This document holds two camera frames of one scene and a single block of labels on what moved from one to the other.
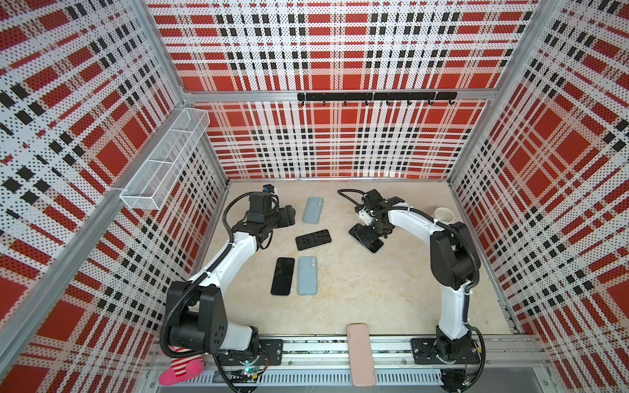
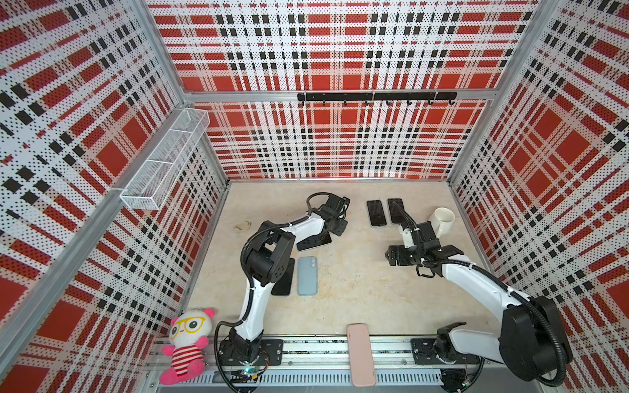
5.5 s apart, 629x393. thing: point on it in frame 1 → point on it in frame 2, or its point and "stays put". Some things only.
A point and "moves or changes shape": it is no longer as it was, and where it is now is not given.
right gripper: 386,230 → 400,255
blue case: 307,276 stays put
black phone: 282,277 stays put
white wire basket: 151,182 stays put
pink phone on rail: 361,358 stays put
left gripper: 287,218 → 343,223
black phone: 361,234 moves or changes shape
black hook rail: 386,97 stays put
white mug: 445,214 stays put
